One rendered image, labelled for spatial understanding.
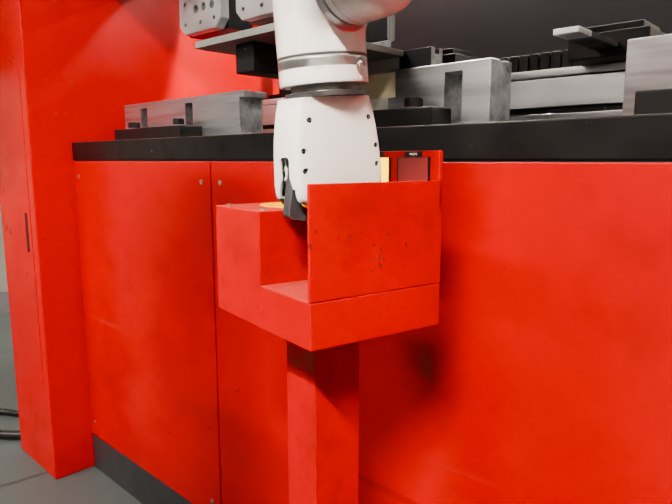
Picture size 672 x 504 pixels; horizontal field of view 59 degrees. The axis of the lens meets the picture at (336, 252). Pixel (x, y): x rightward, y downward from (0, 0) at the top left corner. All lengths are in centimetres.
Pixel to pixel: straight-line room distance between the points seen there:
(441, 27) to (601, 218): 99
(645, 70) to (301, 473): 61
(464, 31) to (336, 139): 102
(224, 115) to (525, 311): 80
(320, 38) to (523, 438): 51
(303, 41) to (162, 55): 127
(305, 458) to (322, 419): 6
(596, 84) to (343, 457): 72
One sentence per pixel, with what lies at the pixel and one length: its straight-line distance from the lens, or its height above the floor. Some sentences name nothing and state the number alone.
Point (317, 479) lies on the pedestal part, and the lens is 69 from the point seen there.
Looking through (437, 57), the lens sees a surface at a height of 99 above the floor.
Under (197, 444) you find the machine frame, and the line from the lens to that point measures 132.
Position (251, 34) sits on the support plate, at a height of 99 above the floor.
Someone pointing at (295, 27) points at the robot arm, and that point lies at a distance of 55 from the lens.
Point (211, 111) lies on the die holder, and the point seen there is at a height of 93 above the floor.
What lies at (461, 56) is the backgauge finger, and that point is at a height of 102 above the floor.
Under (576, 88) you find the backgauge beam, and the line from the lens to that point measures 109.
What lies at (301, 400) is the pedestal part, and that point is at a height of 57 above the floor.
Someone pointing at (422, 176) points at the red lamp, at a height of 81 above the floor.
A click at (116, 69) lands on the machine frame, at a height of 107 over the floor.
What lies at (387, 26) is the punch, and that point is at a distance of 102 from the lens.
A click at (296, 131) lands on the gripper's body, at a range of 54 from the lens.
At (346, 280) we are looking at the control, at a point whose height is 72.
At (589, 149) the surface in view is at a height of 84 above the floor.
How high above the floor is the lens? 83
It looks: 9 degrees down
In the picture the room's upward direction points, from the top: straight up
